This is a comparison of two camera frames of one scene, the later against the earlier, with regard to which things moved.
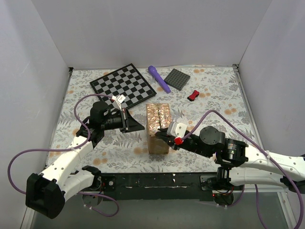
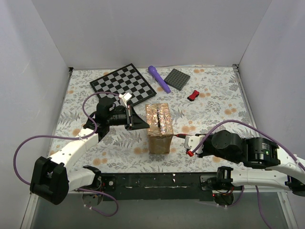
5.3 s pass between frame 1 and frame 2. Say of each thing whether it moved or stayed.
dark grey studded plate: stayed
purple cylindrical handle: stayed
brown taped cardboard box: stayed
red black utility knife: moved
